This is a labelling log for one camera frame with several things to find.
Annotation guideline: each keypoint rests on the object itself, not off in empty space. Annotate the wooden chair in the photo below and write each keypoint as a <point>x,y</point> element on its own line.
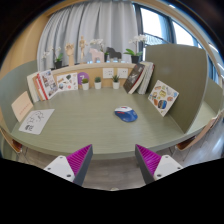
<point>13,143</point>
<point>203,131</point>

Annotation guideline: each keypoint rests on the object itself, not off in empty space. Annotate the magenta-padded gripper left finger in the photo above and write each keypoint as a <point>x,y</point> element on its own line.
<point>78,160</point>

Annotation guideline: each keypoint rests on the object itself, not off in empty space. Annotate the dark-framed window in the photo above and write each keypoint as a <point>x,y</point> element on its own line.
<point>153,23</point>

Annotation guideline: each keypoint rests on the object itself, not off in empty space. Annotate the food sticker sheet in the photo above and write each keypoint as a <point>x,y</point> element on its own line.
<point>162,97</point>

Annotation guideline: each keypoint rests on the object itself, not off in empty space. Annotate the thick white book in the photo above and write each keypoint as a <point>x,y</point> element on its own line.
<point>144,80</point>

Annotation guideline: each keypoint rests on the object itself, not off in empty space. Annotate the dark cover book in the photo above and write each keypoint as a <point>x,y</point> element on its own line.
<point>133,77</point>

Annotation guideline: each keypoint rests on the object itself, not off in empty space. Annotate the purple round sign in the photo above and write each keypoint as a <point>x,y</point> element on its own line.
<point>83,76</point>

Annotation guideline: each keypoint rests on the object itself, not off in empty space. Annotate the pink horse figure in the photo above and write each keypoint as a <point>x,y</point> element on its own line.
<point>96,55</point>

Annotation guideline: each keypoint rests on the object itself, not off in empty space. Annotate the white printed mouse pad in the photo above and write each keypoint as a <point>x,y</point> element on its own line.
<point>36,120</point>

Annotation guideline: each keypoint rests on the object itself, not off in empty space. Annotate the beige card board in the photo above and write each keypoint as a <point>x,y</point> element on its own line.
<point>22,106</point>

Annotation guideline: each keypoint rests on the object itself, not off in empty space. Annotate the blue and white computer mouse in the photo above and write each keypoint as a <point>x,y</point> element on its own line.
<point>126,115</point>

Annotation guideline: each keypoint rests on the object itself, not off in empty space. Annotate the wooden mannequin figure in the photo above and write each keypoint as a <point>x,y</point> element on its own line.
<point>82,46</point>

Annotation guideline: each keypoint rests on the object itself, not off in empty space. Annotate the green desk divider panel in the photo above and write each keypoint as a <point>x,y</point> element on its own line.
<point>181,83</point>
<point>15,81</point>

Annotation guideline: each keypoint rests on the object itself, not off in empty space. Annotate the white wall socket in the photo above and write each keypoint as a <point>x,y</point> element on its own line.
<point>108,73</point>
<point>122,73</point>

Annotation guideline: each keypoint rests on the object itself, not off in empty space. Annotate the dark horse figure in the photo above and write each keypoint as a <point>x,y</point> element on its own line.
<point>114,53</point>

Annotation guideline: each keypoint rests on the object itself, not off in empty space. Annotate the grey curtain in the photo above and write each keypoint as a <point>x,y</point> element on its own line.
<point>96,23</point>

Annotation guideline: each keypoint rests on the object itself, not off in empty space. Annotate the red and white picture magazine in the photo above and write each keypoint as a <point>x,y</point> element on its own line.
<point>48,83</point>

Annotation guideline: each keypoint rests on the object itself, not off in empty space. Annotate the wooden desk back shelf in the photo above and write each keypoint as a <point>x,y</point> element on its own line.
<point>95,70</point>

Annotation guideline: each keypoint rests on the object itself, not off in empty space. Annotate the wooden hand model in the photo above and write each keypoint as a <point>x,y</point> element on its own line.
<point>70,53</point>

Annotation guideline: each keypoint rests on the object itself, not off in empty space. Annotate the white sticker sheet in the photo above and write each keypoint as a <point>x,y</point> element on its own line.
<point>67,82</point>

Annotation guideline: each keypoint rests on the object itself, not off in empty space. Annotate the tan book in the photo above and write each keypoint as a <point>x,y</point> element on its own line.
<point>36,87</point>

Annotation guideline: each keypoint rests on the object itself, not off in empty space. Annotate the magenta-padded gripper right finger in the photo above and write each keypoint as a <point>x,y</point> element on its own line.
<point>150,160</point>

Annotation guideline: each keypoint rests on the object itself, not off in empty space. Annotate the red-edged book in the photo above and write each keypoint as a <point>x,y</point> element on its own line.
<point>150,75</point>

